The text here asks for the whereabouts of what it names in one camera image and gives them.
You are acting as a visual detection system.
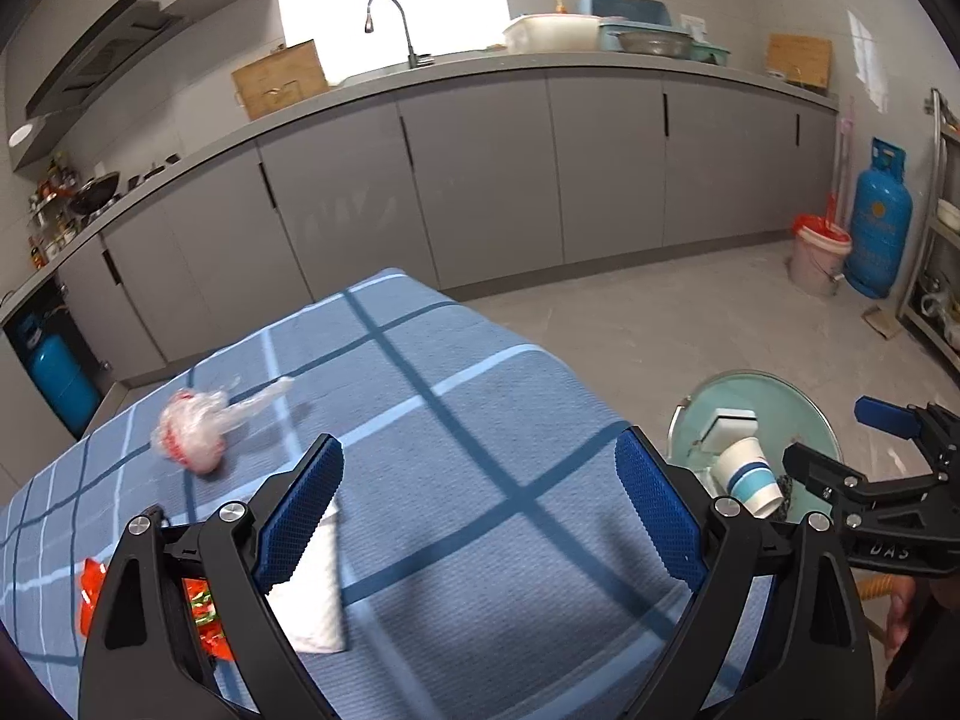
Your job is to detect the red foil wrapper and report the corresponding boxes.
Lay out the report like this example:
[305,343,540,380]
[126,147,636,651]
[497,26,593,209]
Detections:
[79,559,110,635]
[184,577,233,665]

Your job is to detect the metal bowl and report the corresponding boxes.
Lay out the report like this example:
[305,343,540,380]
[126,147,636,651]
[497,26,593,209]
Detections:
[611,28,695,57]

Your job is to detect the white sponge with black stripe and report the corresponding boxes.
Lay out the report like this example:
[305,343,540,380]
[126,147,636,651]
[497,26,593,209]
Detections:
[701,409,758,458]

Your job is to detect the grey kitchen counter cabinets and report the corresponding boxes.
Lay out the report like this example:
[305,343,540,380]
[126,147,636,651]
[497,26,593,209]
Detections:
[0,52,839,496]

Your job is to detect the grey upper cabinet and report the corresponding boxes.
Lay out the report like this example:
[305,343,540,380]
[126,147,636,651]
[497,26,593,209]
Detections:
[0,0,275,170]

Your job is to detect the knotted clear bag red contents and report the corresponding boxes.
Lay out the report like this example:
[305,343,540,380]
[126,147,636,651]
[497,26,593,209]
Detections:
[150,376,295,475]

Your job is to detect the gas stove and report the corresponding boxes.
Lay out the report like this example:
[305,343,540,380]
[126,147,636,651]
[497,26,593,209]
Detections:
[79,154,185,222]

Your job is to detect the square wooden board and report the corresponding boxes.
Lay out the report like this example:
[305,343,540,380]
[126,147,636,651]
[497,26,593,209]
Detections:
[766,34,833,91]

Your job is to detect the white paper cup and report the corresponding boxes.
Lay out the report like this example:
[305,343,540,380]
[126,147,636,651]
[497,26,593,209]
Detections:
[709,436,785,518]

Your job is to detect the cardboard piece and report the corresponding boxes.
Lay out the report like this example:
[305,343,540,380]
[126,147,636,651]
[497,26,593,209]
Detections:
[862,305,901,341]

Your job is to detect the bucket with red bag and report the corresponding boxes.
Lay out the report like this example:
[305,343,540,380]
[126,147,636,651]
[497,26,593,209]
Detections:
[787,214,854,297]

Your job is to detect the dark gooseneck faucet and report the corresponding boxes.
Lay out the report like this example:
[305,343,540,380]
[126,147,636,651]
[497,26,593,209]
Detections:
[364,0,434,70]

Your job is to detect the white plastic basin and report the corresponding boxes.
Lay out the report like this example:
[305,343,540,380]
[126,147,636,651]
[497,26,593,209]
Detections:
[502,13,601,55]

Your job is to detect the person's right hand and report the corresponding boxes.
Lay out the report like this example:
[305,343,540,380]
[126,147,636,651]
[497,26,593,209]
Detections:
[883,579,931,661]

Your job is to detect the black wok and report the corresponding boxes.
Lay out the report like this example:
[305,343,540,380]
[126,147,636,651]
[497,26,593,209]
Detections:
[67,171,121,215]

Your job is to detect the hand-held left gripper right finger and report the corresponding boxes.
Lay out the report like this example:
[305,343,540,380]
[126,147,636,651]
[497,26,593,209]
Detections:
[613,426,877,720]

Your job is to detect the blue lidded box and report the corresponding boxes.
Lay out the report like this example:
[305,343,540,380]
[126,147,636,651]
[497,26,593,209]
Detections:
[577,0,676,23]

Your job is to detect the blue plaid tablecloth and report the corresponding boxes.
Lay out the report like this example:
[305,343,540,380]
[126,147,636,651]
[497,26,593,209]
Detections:
[0,266,773,720]

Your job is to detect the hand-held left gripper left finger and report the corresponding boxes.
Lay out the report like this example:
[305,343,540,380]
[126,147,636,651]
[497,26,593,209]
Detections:
[77,433,346,720]

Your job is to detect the pink broom handle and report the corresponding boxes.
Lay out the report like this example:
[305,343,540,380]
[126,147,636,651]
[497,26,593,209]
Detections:
[829,96,857,224]

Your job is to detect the teal dish drainer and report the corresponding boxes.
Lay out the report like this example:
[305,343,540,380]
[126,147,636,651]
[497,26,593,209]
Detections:
[600,15,732,65]

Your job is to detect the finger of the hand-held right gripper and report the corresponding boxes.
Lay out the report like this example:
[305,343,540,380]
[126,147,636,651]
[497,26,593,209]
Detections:
[784,442,960,533]
[855,395,960,466]

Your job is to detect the tall blue gas cylinder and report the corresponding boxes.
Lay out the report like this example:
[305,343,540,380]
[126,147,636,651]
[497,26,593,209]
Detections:
[844,136,914,299]

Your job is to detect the black range hood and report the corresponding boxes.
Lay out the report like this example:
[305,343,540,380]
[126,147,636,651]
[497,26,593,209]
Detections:
[22,0,185,117]

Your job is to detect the spice rack with bottles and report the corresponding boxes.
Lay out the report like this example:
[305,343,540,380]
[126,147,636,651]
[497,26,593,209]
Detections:
[26,154,80,263]

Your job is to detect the white paper tissue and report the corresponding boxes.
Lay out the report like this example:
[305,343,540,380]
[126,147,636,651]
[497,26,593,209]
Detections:
[266,495,352,655]

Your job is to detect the cardboard box on counter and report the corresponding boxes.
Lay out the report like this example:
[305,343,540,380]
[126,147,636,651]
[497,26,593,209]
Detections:
[231,40,331,121]

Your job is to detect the metal shelf rack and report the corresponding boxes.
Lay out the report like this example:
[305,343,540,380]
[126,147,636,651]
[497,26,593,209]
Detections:
[896,88,960,368]

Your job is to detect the pale green trash bin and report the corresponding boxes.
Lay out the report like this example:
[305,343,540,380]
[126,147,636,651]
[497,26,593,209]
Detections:
[666,369,845,533]

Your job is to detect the blue gas cylinder under counter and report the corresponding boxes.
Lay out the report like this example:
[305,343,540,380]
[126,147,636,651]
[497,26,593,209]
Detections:
[16,311,102,440]

